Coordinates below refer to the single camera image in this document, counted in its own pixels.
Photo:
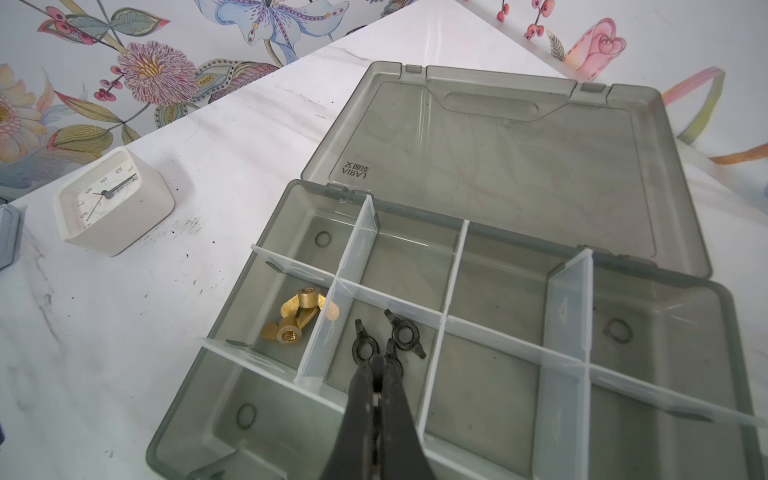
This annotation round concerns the white square clock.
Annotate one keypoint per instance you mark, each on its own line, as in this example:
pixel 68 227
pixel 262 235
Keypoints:
pixel 111 205

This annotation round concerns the brass wing nut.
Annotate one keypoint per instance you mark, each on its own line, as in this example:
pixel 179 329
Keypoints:
pixel 289 329
pixel 306 299

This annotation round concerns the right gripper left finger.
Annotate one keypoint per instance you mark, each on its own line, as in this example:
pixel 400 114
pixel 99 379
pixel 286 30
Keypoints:
pixel 353 453

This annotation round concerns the grey plastic organizer box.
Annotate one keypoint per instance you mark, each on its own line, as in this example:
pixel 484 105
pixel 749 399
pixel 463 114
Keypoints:
pixel 541 235

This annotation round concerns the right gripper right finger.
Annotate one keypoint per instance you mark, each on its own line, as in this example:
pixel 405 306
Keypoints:
pixel 400 453

